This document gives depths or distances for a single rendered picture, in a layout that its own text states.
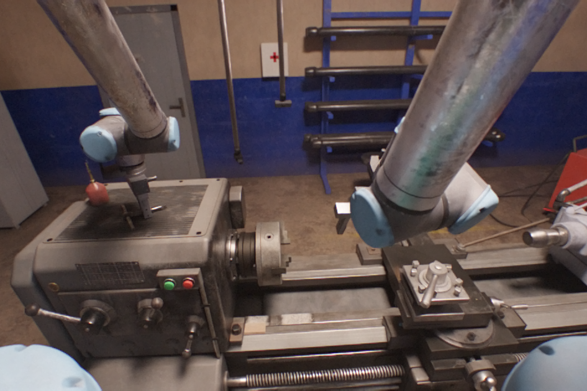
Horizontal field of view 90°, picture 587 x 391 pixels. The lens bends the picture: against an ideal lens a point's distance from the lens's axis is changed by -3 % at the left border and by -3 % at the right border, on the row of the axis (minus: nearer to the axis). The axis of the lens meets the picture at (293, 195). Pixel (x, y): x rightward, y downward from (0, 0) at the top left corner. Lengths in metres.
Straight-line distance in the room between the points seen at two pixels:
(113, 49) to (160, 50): 3.51
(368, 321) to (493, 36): 1.21
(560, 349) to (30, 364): 0.44
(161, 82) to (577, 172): 4.58
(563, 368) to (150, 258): 0.94
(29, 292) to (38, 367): 0.94
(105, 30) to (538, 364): 0.68
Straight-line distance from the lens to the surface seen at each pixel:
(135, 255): 1.04
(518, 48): 0.32
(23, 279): 1.28
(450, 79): 0.33
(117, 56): 0.66
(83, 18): 0.60
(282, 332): 1.30
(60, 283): 1.20
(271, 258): 1.14
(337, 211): 0.72
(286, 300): 1.57
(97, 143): 0.90
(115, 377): 1.41
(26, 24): 4.86
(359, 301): 1.59
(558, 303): 1.79
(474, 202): 0.53
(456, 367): 1.30
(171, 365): 1.33
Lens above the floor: 1.90
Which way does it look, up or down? 29 degrees down
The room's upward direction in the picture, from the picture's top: 2 degrees counter-clockwise
